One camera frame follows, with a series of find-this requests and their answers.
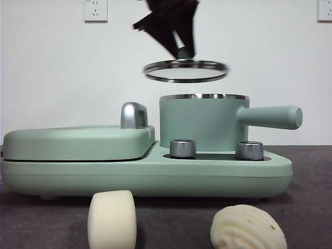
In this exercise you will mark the green hinged griddle lid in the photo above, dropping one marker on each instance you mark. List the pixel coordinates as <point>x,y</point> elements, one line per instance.
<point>77,142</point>

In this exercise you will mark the white wall power outlet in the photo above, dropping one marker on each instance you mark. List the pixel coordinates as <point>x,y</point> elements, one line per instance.
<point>325,10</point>
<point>95,11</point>

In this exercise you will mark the glass pot lid green knob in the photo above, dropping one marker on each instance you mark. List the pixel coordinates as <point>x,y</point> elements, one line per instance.
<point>185,72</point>

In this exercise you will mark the green breakfast machine base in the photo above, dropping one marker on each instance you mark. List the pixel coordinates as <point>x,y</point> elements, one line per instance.
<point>155,176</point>

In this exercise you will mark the plain white steamed bun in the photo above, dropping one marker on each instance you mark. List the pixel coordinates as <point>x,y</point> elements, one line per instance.
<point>111,220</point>

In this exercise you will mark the swirled white steamed bun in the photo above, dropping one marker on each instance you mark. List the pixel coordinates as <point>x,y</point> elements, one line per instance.
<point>246,228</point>

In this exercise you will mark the silver control knob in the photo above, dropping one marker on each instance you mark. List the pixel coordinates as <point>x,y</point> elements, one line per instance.
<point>182,149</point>
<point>249,150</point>

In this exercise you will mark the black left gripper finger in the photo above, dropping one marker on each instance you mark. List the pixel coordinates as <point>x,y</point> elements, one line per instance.
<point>188,33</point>
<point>163,31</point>

